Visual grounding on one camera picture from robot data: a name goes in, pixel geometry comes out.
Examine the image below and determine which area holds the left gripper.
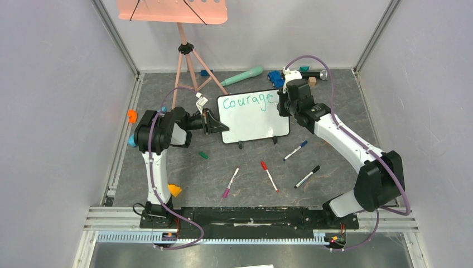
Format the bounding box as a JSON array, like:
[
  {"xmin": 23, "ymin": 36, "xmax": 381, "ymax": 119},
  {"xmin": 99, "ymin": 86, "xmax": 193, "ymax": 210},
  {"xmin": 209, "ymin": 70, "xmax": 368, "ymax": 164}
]
[{"xmin": 185, "ymin": 108, "xmax": 229, "ymax": 135}]

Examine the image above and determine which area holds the white whiteboard black frame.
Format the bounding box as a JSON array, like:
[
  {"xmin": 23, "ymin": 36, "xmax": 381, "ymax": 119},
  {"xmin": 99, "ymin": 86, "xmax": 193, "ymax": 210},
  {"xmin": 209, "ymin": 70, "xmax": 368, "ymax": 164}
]
[{"xmin": 216, "ymin": 89, "xmax": 290, "ymax": 144}]

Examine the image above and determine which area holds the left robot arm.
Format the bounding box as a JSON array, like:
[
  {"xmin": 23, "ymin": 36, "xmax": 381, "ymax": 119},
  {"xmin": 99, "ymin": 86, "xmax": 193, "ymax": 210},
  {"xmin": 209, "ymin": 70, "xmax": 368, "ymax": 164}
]
[{"xmin": 133, "ymin": 107, "xmax": 230, "ymax": 229}]

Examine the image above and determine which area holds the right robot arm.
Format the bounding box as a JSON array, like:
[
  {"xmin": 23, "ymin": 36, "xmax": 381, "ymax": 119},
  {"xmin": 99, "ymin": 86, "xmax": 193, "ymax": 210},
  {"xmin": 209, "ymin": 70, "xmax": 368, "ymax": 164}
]
[{"xmin": 278, "ymin": 78, "xmax": 407, "ymax": 228}]

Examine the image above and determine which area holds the metal whiteboard stand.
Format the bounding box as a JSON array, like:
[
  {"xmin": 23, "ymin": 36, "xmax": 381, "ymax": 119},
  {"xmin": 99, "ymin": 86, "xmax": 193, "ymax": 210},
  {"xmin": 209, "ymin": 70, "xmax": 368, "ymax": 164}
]
[{"xmin": 237, "ymin": 137, "xmax": 278, "ymax": 150}]

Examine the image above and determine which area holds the red cap marker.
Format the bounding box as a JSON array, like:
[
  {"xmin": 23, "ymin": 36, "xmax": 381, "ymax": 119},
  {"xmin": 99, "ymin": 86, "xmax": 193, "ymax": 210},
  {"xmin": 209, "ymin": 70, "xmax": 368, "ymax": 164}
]
[{"xmin": 260, "ymin": 160, "xmax": 279, "ymax": 193}]

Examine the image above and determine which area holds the purple cap marker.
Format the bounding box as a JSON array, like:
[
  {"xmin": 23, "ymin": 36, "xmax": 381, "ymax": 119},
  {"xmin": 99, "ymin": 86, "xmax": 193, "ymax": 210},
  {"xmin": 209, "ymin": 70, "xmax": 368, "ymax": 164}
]
[{"xmin": 222, "ymin": 167, "xmax": 240, "ymax": 198}]

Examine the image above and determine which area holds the teal bottle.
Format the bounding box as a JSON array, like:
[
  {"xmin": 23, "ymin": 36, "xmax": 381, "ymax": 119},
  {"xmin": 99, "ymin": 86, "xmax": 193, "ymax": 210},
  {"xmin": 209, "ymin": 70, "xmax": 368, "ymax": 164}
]
[{"xmin": 220, "ymin": 66, "xmax": 263, "ymax": 87}]

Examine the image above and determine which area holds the blue toy piece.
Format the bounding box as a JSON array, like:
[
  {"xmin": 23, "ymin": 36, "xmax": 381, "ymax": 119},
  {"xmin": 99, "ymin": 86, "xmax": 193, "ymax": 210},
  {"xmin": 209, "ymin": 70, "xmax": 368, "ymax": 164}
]
[{"xmin": 267, "ymin": 70, "xmax": 285, "ymax": 88}]

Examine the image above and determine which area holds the orange stepped wedge block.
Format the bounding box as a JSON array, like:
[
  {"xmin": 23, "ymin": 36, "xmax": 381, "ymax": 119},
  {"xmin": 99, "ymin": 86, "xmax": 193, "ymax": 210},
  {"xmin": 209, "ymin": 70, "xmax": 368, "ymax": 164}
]
[{"xmin": 168, "ymin": 184, "xmax": 182, "ymax": 197}]

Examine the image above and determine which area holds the blue cap marker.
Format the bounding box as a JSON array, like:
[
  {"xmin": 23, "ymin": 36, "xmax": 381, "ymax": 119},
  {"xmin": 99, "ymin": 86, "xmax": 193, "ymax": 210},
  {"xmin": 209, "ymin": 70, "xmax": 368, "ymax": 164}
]
[{"xmin": 283, "ymin": 140, "xmax": 308, "ymax": 161}]

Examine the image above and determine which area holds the orange block left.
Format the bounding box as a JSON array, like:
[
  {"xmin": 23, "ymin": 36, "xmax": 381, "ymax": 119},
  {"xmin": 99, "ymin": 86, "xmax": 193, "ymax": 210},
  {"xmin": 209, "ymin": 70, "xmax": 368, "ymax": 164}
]
[{"xmin": 127, "ymin": 109, "xmax": 138, "ymax": 124}]

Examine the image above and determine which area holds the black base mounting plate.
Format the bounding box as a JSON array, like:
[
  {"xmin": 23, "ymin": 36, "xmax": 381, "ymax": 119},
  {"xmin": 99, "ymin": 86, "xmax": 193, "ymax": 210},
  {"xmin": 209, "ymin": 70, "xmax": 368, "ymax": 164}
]
[{"xmin": 139, "ymin": 207, "xmax": 359, "ymax": 240}]

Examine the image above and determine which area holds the tan wooden cube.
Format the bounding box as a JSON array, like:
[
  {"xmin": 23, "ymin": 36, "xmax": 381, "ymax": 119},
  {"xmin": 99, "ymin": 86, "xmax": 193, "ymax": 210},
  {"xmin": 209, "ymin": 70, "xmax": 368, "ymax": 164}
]
[{"xmin": 308, "ymin": 77, "xmax": 317, "ymax": 87}]

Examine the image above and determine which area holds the black cap marker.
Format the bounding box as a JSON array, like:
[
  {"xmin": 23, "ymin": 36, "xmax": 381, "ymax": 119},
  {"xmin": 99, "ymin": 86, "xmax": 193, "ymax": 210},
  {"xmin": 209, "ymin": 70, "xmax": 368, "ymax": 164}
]
[{"xmin": 294, "ymin": 165, "xmax": 320, "ymax": 189}]

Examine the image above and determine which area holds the black microphone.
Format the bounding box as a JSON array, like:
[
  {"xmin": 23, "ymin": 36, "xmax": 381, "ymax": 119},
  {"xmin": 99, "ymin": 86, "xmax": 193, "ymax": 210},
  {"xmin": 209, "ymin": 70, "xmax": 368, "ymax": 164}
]
[{"xmin": 300, "ymin": 70, "xmax": 328, "ymax": 81}]

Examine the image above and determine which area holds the pink music stand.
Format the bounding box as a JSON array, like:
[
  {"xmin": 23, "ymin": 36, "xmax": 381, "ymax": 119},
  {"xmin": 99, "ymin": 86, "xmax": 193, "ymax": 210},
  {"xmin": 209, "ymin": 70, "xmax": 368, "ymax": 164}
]
[{"xmin": 116, "ymin": 0, "xmax": 228, "ymax": 94}]

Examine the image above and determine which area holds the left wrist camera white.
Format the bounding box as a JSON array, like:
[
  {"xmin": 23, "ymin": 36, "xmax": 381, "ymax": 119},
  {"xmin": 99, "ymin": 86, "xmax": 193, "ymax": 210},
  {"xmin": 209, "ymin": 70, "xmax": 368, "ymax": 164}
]
[{"xmin": 195, "ymin": 92, "xmax": 208, "ymax": 114}]

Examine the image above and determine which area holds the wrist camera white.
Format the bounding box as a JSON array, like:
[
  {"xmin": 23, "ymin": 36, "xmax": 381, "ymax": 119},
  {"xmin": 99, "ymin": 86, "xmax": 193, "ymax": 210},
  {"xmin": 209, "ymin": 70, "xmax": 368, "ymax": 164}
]
[
  {"xmin": 282, "ymin": 68, "xmax": 302, "ymax": 93},
  {"xmin": 195, "ymin": 92, "xmax": 208, "ymax": 114}
]

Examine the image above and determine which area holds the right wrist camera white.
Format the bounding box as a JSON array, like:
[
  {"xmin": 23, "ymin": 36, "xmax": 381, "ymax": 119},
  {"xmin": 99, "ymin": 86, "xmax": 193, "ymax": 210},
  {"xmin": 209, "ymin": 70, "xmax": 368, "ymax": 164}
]
[{"xmin": 282, "ymin": 68, "xmax": 302, "ymax": 93}]

